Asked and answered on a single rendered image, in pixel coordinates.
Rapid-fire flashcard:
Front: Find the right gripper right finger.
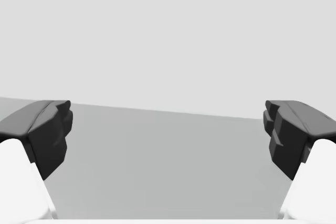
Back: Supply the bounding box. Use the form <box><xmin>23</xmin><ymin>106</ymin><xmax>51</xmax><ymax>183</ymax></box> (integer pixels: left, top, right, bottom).
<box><xmin>262</xmin><ymin>100</ymin><xmax>336</xmax><ymax>220</ymax></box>

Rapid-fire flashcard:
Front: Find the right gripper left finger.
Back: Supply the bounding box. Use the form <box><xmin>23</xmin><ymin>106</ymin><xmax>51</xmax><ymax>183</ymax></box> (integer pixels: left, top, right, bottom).
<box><xmin>0</xmin><ymin>100</ymin><xmax>74</xmax><ymax>220</ymax></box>

